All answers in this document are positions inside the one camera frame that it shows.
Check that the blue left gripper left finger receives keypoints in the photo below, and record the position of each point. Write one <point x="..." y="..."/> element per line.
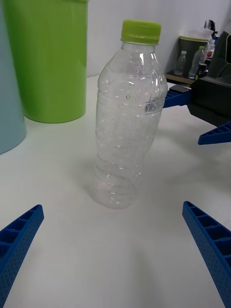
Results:
<point x="16" y="245"/>

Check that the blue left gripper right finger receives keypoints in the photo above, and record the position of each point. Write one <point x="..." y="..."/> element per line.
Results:
<point x="211" y="243"/>

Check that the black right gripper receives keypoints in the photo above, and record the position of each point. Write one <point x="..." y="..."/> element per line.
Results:
<point x="211" y="98"/>

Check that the clear bottle yellow-green cap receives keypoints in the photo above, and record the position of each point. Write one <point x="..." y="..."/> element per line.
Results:
<point x="125" y="134"/>

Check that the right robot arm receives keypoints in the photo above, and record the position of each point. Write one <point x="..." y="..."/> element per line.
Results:
<point x="220" y="60"/>

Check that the small clear bottle green cap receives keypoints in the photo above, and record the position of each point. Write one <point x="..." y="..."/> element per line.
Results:
<point x="196" y="63"/>

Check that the small clear bottle white cap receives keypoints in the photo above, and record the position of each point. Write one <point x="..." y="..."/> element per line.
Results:
<point x="180" y="63"/>

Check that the dark box pale rim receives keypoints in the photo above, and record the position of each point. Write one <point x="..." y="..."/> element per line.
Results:
<point x="191" y="48"/>

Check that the pale blue plastic bin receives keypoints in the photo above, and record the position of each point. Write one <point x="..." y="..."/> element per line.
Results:
<point x="9" y="101"/>

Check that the green plastic bin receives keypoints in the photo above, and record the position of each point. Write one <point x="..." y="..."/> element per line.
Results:
<point x="50" y="62"/>

